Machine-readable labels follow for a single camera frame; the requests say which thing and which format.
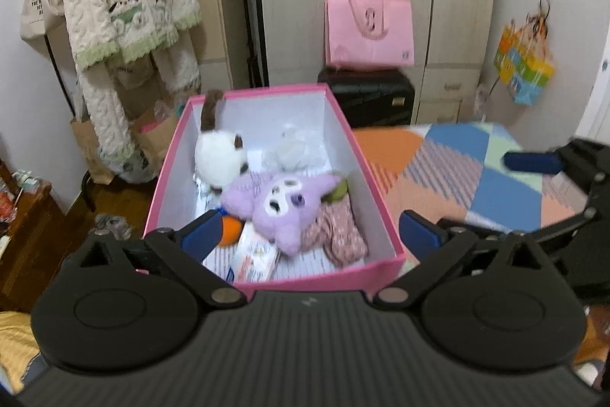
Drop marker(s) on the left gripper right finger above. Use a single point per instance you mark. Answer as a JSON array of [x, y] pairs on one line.
[[439, 250]]

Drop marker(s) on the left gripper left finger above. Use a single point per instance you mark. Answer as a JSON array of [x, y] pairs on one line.
[[183, 252]]

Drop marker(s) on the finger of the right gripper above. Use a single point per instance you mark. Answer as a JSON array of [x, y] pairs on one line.
[[547, 163]]

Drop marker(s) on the orange foam ball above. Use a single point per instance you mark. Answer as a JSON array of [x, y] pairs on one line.
[[231, 229]]

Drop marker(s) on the small white tissue pack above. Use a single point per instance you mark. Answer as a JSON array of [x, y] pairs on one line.
[[255, 258]]

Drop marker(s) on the white brown plush toy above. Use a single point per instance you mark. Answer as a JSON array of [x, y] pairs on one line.
[[219, 156]]

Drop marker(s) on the pink floral cloth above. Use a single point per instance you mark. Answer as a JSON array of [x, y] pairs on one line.
[[335, 230]]

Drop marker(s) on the purple plush toy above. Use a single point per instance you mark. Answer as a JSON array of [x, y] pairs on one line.
[[280, 205]]

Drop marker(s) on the green foam ball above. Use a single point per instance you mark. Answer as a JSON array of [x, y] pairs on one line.
[[337, 193]]

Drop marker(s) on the white mesh bath pouf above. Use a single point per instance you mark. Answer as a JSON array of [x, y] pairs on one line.
[[295, 151]]

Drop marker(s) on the colourful patchwork table cover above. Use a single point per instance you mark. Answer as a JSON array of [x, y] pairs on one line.
[[455, 171]]

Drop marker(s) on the colourful gift bag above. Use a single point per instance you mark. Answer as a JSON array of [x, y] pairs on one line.
[[523, 60]]

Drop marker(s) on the brown paper bag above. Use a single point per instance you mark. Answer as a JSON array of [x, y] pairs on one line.
[[135, 153]]

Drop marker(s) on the black clothes rack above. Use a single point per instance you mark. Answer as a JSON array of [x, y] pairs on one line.
[[47, 44]]

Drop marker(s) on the pink cardboard box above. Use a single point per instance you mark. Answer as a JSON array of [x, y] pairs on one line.
[[259, 117]]

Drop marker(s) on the black suitcase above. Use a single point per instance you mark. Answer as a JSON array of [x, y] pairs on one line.
[[379, 98]]

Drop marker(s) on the pink tote bag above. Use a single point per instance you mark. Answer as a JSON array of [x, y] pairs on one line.
[[369, 34]]

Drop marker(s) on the cream knit cardigan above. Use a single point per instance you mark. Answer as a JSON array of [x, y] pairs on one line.
[[107, 34]]

